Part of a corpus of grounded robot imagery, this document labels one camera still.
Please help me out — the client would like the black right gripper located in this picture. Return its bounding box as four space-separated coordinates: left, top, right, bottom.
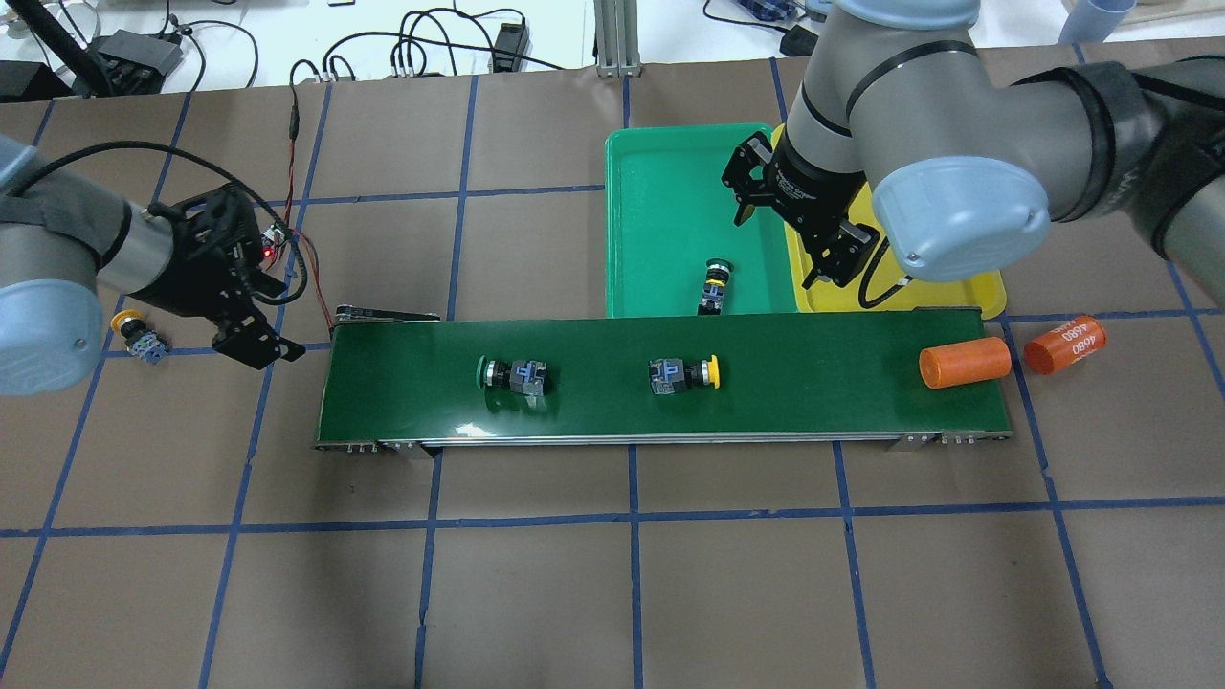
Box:
722 132 882 291

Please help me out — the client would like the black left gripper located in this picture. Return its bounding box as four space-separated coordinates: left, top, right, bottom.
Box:
145 184 306 369

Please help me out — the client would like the black power adapter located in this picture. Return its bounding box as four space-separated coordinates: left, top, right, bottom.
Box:
489 22 529 74

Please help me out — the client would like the green push button switch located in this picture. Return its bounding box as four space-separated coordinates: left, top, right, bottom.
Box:
697 257 734 318
477 356 548 397

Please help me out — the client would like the orange cylinder with 4680 print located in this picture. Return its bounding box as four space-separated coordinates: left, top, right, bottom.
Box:
1022 315 1107 376

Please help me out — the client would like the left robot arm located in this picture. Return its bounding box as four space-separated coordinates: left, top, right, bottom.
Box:
1 137 303 395

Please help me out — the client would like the green conveyor belt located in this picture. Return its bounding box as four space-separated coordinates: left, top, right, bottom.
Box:
315 309 1012 451

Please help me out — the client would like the motor controller circuit board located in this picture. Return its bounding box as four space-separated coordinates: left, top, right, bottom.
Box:
258 223 292 271

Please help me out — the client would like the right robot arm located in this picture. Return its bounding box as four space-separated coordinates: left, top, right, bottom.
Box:
723 1 1224 302

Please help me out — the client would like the blue plastic cup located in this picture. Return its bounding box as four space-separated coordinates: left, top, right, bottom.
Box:
1058 0 1138 45

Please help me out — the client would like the aluminium frame post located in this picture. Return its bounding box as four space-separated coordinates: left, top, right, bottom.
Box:
593 0 642 78

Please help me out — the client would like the yellow push button switch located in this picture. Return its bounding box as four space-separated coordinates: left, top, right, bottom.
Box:
110 309 170 365
648 354 722 396

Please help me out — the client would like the yellow plastic tray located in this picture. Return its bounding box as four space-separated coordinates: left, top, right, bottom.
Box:
771 115 1008 321

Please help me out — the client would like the plain orange cylinder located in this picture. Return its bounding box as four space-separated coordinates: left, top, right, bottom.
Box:
918 336 1013 389

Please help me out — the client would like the green plastic tray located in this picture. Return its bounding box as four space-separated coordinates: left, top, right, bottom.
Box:
608 123 797 318

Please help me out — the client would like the red black power cable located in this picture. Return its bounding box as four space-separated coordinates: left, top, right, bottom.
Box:
282 81 336 331

